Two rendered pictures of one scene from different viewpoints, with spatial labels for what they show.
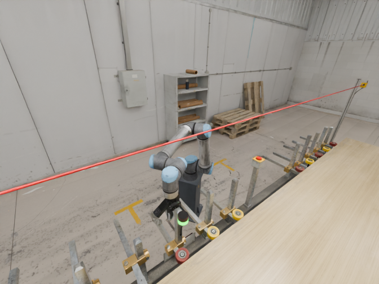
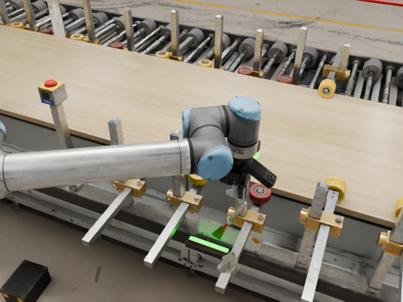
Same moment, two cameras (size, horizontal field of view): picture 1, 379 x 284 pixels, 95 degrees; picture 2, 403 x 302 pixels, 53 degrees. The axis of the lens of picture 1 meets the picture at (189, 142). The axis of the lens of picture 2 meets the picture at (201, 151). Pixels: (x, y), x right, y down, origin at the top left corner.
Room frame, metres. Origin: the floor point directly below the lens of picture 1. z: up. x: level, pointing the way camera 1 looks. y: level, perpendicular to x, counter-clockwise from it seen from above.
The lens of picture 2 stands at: (1.33, 0.85, 1.95)
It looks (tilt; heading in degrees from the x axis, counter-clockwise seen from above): 39 degrees down; 240
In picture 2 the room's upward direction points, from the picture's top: 1 degrees clockwise
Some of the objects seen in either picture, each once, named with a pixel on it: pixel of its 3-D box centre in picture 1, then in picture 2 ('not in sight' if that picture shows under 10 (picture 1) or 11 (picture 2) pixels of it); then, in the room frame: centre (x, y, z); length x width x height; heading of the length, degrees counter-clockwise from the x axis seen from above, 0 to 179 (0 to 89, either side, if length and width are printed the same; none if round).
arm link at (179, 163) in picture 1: (176, 167); (204, 125); (0.88, 0.08, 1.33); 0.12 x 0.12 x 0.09; 72
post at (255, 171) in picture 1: (251, 187); (66, 147); (1.17, -0.55, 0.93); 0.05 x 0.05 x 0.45; 37
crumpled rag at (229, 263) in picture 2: (157, 220); (230, 261); (0.85, 0.22, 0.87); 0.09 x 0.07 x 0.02; 37
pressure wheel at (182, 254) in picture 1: (182, 259); (259, 200); (0.60, 0.02, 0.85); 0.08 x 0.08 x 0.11
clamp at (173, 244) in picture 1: (175, 245); (246, 218); (0.69, 0.07, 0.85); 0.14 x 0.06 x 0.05; 127
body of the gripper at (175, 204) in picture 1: (171, 201); (237, 165); (0.77, 0.10, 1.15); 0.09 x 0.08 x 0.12; 127
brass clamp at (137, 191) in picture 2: (228, 211); (128, 185); (0.99, -0.33, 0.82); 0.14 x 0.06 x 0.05; 127
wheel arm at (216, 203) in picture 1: (217, 204); (119, 202); (1.06, -0.25, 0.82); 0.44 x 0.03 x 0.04; 37
